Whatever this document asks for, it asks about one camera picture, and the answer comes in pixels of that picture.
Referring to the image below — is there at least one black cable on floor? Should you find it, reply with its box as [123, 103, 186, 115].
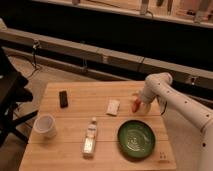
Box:
[26, 39, 43, 80]

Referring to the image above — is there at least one white sponge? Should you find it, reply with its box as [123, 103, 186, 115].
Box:
[106, 100, 120, 116]

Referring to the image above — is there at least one clear plastic bottle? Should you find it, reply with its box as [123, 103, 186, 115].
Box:
[82, 117, 98, 157]

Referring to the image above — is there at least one black chair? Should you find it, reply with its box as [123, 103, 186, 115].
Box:
[0, 46, 38, 147]

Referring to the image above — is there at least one black rectangular block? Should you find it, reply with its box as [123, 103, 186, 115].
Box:
[59, 91, 68, 108]

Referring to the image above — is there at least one green bowl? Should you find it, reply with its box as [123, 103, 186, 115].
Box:
[117, 120, 156, 159]

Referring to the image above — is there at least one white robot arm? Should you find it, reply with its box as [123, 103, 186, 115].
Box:
[139, 72, 213, 171]

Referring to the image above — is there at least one white paper cup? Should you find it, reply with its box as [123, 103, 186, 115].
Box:
[33, 115, 57, 138]

